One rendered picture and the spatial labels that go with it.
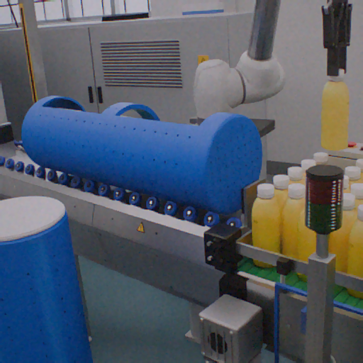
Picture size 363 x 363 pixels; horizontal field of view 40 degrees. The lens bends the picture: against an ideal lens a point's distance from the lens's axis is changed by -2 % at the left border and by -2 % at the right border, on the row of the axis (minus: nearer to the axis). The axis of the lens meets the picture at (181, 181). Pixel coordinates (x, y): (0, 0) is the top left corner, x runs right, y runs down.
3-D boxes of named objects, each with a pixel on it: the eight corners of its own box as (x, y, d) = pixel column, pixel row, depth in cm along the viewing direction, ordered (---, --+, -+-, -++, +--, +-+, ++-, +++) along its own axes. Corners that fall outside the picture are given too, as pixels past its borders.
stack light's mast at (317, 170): (314, 244, 92) (315, 162, 87) (346, 253, 88) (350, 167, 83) (297, 258, 88) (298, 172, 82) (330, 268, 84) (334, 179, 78)
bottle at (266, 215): (267, 252, 132) (266, 186, 126) (286, 261, 126) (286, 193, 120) (247, 260, 128) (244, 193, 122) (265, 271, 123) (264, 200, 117)
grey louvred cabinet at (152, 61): (62, 178, 490) (38, 25, 441) (267, 213, 376) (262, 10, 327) (18, 197, 447) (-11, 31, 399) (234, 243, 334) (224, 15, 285)
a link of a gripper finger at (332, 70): (339, 47, 122) (338, 47, 121) (339, 76, 124) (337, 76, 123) (328, 47, 124) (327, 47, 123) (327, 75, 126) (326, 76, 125)
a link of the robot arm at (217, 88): (190, 113, 214) (183, 62, 206) (229, 105, 219) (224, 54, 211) (204, 122, 200) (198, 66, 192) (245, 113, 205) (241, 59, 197)
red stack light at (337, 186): (315, 188, 88) (315, 167, 87) (349, 195, 84) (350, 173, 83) (298, 200, 84) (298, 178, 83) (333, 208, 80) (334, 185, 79)
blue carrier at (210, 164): (86, 154, 211) (74, 88, 201) (265, 193, 156) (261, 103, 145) (29, 178, 192) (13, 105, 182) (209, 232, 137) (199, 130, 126)
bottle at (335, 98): (316, 148, 133) (317, 78, 126) (327, 141, 138) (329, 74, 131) (340, 152, 128) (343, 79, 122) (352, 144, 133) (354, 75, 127)
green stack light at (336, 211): (315, 214, 90) (315, 188, 88) (348, 222, 86) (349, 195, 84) (297, 227, 86) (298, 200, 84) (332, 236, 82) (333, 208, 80)
